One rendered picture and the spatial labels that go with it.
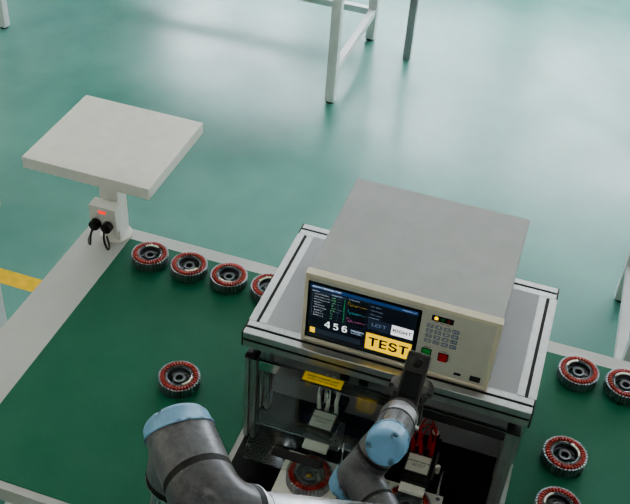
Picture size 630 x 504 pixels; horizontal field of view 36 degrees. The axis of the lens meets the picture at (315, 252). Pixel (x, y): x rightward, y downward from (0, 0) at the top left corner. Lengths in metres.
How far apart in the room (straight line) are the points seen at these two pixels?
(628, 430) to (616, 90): 3.35
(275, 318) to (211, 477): 0.82
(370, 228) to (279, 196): 2.31
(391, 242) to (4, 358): 1.14
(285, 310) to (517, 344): 0.55
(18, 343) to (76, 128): 0.61
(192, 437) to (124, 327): 1.26
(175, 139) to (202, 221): 1.68
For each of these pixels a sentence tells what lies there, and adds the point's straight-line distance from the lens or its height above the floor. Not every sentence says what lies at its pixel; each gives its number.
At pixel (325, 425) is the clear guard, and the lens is 2.15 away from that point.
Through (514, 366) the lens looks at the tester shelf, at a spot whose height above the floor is 1.11.
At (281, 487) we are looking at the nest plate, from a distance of 2.40.
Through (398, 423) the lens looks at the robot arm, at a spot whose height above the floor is 1.33.
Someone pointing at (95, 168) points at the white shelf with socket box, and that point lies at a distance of 2.63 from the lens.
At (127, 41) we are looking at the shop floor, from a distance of 5.82.
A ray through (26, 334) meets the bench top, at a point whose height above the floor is 0.75.
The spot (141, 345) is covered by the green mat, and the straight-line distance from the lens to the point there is 2.76.
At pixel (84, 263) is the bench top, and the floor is 0.75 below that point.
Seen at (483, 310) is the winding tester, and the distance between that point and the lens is 2.09.
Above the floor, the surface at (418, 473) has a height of 0.87.
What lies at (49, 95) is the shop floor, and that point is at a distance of 5.34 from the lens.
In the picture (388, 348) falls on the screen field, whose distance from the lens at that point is 2.19.
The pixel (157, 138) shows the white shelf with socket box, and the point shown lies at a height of 1.21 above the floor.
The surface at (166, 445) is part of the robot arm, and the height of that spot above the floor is 1.46.
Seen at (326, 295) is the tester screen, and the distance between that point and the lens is 2.14.
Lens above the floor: 2.70
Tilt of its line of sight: 40 degrees down
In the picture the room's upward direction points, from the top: 5 degrees clockwise
